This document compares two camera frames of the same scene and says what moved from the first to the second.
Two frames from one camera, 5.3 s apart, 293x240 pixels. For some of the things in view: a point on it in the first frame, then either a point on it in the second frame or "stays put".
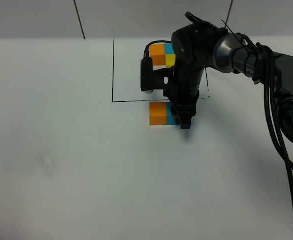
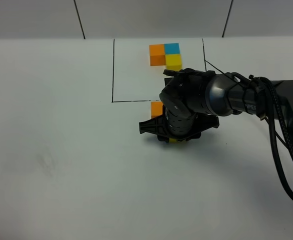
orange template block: x=157 y=52 stays put
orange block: x=158 y=113 stays put
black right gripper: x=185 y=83 → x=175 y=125
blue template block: x=169 y=49 stays put
